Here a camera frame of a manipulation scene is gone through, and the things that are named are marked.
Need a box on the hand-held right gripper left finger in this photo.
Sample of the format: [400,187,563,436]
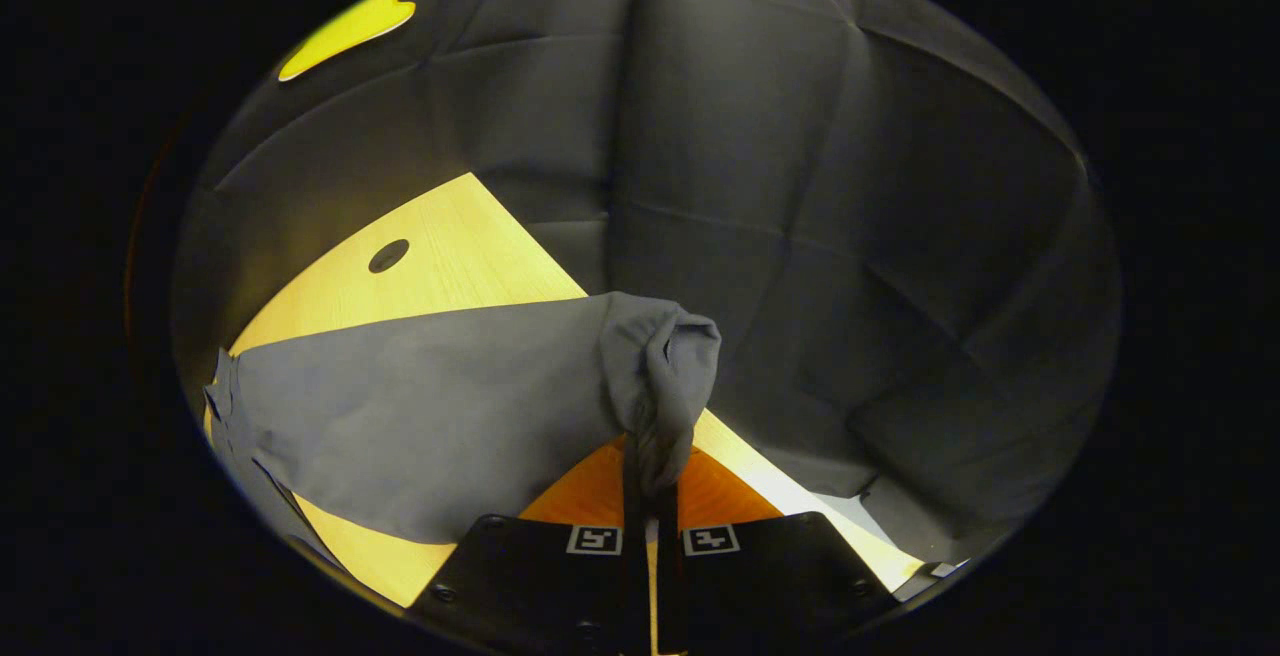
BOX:
[405,434,653,656]

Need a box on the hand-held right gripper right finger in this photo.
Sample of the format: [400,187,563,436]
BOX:
[655,446,901,656]

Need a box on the grey button shirt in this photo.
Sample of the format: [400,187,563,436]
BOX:
[203,291,723,567]

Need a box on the black backdrop cloth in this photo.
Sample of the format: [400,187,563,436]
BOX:
[170,0,1123,567]

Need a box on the black table bracket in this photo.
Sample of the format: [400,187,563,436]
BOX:
[895,561,966,602]

